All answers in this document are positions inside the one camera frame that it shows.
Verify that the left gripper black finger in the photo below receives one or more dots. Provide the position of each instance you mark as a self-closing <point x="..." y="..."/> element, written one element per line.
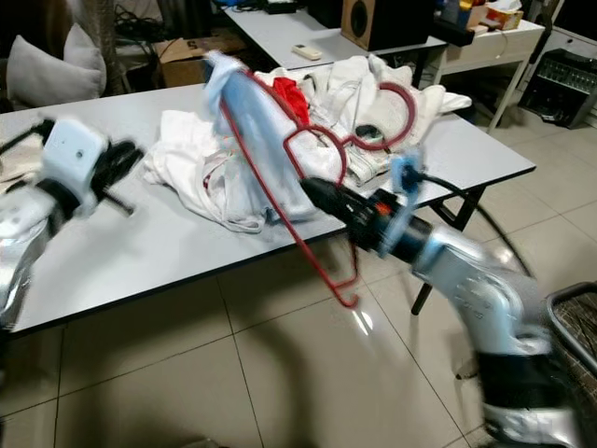
<point x="121" y="205"/>
<point x="131" y="154"/>

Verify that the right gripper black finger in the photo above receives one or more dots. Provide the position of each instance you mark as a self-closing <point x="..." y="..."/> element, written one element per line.
<point x="336" y="213"/>
<point x="326" y="189"/>

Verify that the white shirt black print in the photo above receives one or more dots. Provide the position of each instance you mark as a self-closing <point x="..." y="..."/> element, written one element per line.
<point x="252" y="135"/>

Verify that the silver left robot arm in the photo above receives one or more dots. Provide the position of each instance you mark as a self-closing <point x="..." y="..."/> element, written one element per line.
<point x="23" y="261"/>

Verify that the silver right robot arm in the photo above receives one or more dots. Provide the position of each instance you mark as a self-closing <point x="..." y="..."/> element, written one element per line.
<point x="485" y="299"/>

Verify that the white table black legs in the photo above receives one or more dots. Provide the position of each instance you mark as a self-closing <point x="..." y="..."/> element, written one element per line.
<point x="149" y="261"/>

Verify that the red crumpled garment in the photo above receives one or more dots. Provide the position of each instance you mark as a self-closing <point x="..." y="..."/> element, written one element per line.
<point x="294" y="98"/>

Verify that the cream crumpled garment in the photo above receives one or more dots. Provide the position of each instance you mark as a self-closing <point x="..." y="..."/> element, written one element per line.
<point x="364" y="93"/>

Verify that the grey pillow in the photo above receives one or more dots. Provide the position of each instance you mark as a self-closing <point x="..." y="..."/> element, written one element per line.
<point x="51" y="79"/>

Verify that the open cardboard box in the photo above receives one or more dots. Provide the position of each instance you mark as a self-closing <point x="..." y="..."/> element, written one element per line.
<point x="191" y="61"/>

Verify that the white remote control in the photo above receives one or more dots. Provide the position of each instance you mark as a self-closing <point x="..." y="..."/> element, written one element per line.
<point x="306" y="51"/>

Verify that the wooden speaker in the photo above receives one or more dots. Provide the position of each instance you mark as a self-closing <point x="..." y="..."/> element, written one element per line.
<point x="387" y="23"/>

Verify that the dark woven basket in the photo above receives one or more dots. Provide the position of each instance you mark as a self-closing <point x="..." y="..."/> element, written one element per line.
<point x="576" y="336"/>

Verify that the black crate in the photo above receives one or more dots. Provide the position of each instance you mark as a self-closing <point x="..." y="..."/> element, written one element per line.
<point x="560" y="84"/>

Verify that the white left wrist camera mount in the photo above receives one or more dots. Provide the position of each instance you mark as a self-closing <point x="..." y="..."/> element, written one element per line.
<point x="79" y="159"/>

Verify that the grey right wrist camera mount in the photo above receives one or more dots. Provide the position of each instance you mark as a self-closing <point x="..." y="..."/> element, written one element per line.
<point x="406" y="177"/>

